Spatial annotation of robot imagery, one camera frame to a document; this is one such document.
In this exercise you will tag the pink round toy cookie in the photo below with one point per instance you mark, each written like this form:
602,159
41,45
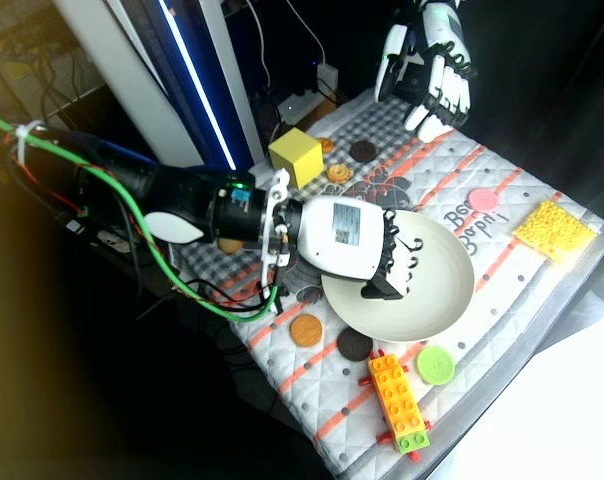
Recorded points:
483,199

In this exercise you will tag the green round toy cookie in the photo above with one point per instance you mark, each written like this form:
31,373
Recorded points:
435,365

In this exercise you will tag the white round plate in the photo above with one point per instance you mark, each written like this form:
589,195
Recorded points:
432,290

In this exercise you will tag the white and blue robot column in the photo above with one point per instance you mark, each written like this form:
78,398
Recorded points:
147,75

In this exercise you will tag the white power strip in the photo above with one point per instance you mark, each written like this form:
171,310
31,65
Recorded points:
302,107

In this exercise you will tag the black sandwich cookie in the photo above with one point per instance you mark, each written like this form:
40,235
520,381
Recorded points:
363,150
354,344

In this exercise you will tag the swirl butter cookie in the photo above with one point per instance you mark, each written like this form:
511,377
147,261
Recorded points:
326,145
339,173

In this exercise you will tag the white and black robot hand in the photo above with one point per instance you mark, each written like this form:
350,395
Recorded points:
444,30
342,240

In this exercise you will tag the brown round biscuit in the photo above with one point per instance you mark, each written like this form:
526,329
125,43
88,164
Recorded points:
230,246
306,330

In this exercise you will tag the orange and green toy brick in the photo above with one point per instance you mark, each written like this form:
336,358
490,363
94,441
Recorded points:
397,400

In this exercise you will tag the yellow block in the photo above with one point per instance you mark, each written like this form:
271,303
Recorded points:
294,155

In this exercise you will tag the grey printed quilt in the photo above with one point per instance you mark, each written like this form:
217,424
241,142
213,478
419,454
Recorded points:
482,165

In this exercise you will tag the white power adapter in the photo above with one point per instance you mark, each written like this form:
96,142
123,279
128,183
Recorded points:
327,76

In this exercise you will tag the clear bag of yellow corn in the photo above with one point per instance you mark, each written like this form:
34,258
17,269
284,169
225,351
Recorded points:
554,231

